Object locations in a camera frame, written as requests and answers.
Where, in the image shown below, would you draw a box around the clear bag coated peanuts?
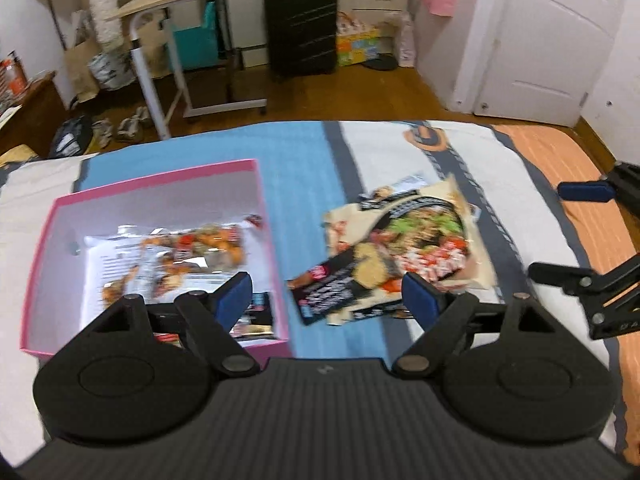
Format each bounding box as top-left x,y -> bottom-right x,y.
101,252 -> 232,309

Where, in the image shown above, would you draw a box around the large noodle snack bag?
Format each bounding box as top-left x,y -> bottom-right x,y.
323,174 -> 497,326

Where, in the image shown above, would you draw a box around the black tofu snack packet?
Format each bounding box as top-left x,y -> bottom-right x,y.
288,242 -> 400,325

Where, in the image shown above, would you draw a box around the clear bag mixed nuts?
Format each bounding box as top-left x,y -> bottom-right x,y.
140,214 -> 264,275

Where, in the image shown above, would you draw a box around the white snack bar wrapper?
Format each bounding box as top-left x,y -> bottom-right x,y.
390,172 -> 431,195

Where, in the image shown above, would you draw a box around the white printed paper sheet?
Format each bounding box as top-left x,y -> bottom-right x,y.
80,230 -> 269,326

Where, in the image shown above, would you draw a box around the pink cardboard box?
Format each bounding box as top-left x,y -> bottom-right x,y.
20,159 -> 292,363

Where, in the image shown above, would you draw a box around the white door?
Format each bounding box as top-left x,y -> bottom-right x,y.
474,0 -> 624,127

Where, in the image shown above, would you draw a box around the striped bed cover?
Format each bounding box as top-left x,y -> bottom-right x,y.
1,120 -> 638,465

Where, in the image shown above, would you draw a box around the white plastic bag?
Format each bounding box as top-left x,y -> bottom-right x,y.
393,12 -> 416,68

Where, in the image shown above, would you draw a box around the brown paper bag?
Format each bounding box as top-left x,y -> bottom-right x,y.
64,39 -> 101,103

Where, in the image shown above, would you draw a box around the dark wooden nightstand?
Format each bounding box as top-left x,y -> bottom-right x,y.
0,72 -> 68,158

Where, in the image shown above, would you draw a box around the teal tote bag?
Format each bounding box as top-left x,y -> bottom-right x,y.
171,1 -> 219,70

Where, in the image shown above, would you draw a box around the colourful gift box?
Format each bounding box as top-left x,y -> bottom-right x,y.
336,12 -> 380,66

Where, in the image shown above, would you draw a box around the wooden rolling desk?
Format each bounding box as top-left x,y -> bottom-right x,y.
107,0 -> 267,141

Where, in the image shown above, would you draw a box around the black suitcase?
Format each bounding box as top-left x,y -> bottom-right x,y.
264,0 -> 338,81

